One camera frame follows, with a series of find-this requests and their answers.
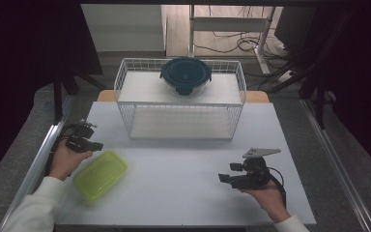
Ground person's right hand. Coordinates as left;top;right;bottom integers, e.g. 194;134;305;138
237;179;292;224

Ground green rectangular food container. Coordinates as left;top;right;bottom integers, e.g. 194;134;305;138
72;150;129;202

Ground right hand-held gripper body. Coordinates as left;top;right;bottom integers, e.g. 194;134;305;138
229;147;282;190

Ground white wire shelf rack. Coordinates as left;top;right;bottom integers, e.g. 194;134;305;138
113;57;248;141

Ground wooden table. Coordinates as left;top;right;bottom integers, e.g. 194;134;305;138
96;89;271;104

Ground person's left hand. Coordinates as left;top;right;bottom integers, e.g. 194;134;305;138
48;138;94;182

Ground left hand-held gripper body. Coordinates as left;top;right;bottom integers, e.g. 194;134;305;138
61;119;99;153

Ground white metal desk frame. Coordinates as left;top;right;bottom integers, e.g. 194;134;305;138
187;4;277;76

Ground metal rail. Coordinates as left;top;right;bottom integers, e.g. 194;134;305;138
300;97;371;232
0;96;75;232

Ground black stand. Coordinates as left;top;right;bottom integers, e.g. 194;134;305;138
298;72;336;131
51;72;108;126

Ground dark curtain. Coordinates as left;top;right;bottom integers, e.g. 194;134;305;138
0;0;104;189
298;0;371;186

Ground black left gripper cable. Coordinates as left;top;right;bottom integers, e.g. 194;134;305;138
45;124;79;177

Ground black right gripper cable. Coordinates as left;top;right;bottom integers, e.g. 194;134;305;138
266;166;288;209

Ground round dark-lidded food container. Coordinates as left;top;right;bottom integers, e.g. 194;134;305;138
158;56;214;99

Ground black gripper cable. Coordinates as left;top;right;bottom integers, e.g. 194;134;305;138
45;124;79;177
266;166;288;209

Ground black floor cables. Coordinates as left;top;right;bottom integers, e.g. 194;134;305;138
192;5;303;95

